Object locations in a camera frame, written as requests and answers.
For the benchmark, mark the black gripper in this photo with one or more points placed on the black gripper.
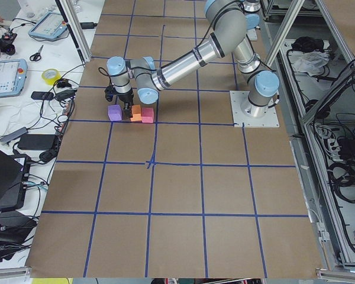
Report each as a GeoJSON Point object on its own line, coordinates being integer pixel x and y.
{"type": "Point", "coordinates": [126, 97]}

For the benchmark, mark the orange foam block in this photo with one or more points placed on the orange foam block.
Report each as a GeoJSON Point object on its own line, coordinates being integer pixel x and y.
{"type": "Point", "coordinates": [136, 113]}

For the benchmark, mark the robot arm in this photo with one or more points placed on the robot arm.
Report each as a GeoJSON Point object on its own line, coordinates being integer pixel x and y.
{"type": "Point", "coordinates": [227, 33]}

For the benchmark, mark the purple foam block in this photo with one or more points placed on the purple foam block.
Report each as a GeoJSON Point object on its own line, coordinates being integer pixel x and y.
{"type": "Point", "coordinates": [115, 112]}

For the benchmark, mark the red foam block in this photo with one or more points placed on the red foam block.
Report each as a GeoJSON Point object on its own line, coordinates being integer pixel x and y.
{"type": "Point", "coordinates": [147, 115]}

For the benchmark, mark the yellow tape roll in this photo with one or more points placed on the yellow tape roll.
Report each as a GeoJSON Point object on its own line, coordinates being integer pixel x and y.
{"type": "Point", "coordinates": [51, 76]}

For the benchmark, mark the black power adapter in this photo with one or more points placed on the black power adapter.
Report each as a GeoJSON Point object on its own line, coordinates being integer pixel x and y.
{"type": "Point", "coordinates": [36, 141]}

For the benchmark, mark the far teach pendant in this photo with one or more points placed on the far teach pendant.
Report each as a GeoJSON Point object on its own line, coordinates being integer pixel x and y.
{"type": "Point", "coordinates": [50, 27]}

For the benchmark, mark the teach pendant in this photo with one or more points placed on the teach pendant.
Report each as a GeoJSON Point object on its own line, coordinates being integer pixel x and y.
{"type": "Point", "coordinates": [12, 77]}
{"type": "Point", "coordinates": [50, 27]}

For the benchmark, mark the near teach pendant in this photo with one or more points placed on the near teach pendant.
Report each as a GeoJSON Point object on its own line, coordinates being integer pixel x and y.
{"type": "Point", "coordinates": [12, 77]}

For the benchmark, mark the black laptop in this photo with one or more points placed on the black laptop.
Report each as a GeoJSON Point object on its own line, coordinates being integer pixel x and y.
{"type": "Point", "coordinates": [14, 171]}

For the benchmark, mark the black handled scissors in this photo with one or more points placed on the black handled scissors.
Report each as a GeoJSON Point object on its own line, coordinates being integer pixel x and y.
{"type": "Point", "coordinates": [36, 57]}

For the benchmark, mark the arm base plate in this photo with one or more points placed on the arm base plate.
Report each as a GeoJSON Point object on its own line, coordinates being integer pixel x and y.
{"type": "Point", "coordinates": [252, 34]}
{"type": "Point", "coordinates": [247, 115]}

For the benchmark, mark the aluminium frame post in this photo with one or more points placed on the aluminium frame post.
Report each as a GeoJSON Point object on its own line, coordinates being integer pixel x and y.
{"type": "Point", "coordinates": [73, 25]}

